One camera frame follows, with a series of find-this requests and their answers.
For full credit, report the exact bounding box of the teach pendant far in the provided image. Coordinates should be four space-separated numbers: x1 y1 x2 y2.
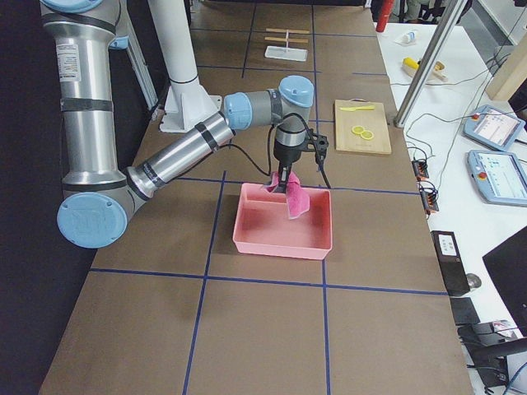
463 105 525 151

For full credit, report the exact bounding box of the yellow wooden toy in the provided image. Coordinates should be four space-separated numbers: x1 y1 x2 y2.
401 57 449 85

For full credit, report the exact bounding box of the red fire extinguisher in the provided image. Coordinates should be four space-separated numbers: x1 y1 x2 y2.
375 0 394 33

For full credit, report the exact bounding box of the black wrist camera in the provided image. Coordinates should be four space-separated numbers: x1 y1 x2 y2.
306 129 329 168

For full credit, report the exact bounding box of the lemon slice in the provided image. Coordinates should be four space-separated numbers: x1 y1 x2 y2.
359 130 374 141
352 125 365 135

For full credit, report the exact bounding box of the white pedestal column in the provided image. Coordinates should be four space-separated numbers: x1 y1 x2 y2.
148 0 222 133

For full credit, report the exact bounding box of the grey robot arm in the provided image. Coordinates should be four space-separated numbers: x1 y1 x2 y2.
40 1 315 249

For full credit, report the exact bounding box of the right black braided cable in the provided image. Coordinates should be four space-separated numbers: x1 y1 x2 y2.
224 113 332 189

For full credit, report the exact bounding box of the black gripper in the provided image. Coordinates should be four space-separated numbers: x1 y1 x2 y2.
273 143 302 193

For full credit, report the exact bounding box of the pink plastic bin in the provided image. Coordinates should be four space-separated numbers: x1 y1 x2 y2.
232 183 333 260

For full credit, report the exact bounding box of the pink cloth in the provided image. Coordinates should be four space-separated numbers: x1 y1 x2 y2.
263 171 310 220

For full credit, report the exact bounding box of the wooden cutting board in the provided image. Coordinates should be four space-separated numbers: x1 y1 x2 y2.
334 100 392 156

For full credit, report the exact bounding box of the yellow plastic knife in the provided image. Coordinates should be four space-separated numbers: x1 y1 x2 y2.
338 105 375 112

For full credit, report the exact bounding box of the black power box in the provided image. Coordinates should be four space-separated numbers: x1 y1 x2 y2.
431 230 470 296

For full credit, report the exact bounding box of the black monitor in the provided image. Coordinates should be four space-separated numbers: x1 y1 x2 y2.
483 232 526 334

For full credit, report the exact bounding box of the aluminium frame post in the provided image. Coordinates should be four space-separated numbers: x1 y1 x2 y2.
394 0 467 128

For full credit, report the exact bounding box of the teach pendant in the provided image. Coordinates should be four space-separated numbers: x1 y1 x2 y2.
467 150 526 207
463 105 525 151

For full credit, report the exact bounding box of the orange terminal strip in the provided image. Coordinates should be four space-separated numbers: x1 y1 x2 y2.
419 184 439 214
412 159 429 181

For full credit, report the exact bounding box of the wooden rack rod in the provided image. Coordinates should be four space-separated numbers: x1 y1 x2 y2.
264 36 309 44
265 28 310 35

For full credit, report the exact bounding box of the white bottle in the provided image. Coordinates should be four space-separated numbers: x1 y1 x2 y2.
394 30 417 46

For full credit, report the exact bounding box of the teach pendant near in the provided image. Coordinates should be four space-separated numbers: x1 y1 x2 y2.
467 150 526 207

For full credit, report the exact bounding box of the white rack tray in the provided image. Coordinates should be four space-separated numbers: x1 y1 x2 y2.
264 45 308 62

